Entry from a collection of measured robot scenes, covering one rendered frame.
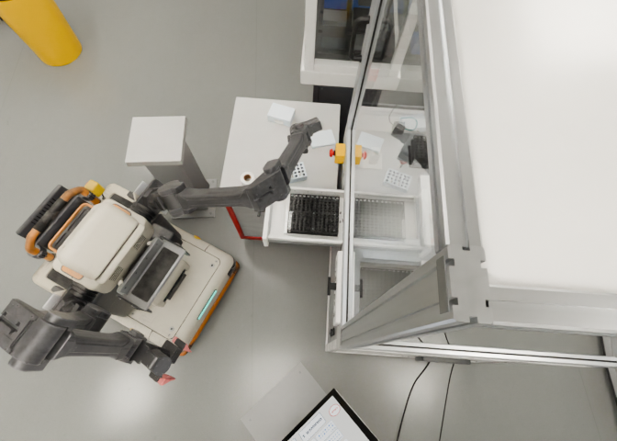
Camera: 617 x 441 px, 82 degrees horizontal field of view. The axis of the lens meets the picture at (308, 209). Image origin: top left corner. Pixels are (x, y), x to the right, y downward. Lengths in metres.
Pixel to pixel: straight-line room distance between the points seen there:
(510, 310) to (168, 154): 1.77
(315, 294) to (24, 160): 2.37
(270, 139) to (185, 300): 1.02
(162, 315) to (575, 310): 2.00
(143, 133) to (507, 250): 1.88
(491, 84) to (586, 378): 2.51
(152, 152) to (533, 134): 1.76
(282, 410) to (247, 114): 1.67
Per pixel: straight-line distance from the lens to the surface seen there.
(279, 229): 1.61
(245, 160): 1.87
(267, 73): 3.25
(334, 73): 2.02
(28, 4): 3.49
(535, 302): 0.44
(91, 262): 1.19
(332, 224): 1.56
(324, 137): 1.91
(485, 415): 2.61
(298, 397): 2.33
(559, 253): 0.50
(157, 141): 2.05
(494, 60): 0.62
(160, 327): 2.21
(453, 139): 0.48
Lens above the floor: 2.35
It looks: 67 degrees down
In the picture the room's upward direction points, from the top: 4 degrees clockwise
